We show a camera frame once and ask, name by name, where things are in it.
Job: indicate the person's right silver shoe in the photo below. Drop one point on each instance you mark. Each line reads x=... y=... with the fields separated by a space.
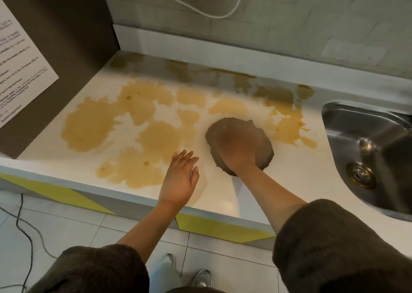
x=202 y=278

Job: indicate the white backsplash ledge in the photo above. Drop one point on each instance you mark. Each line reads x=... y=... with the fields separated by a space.
x=225 y=58

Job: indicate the person's left forearm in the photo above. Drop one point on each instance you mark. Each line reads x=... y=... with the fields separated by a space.
x=151 y=231

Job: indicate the brown knit sweater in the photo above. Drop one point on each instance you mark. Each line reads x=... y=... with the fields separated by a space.
x=338 y=244

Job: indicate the person's right hand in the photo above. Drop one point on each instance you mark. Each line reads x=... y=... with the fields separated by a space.
x=238 y=151

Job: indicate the brass sink drain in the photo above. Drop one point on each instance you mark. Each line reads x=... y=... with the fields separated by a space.
x=361 y=175

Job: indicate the dark brown side panel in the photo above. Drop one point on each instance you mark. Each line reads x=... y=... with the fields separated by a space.
x=74 y=29

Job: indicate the person's silver shoe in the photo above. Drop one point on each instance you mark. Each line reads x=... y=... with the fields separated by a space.
x=169 y=260
x=202 y=278

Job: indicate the person's left hand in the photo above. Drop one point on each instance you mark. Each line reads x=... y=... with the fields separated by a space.
x=180 y=180

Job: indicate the white paper notice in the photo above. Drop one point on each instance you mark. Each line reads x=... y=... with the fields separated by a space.
x=22 y=71

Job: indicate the dark brown cleaning cloth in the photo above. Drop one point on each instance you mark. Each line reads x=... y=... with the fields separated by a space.
x=265 y=153

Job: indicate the stainless steel sink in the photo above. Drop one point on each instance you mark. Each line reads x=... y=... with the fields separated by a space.
x=386 y=141

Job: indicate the brown liquid spill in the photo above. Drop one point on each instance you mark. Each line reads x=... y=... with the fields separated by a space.
x=90 y=128

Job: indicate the yellow grey cabinet front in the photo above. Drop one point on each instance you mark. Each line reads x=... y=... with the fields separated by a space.
x=219 y=228

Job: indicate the light blue jeans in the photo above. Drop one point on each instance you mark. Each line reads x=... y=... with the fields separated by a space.
x=164 y=281

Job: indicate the person's right forearm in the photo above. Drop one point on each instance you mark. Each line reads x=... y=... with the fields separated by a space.
x=270 y=199

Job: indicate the person's left silver shoe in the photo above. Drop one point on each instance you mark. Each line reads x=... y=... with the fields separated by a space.
x=169 y=260

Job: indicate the white countertop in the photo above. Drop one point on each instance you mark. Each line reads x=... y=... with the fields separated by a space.
x=305 y=180

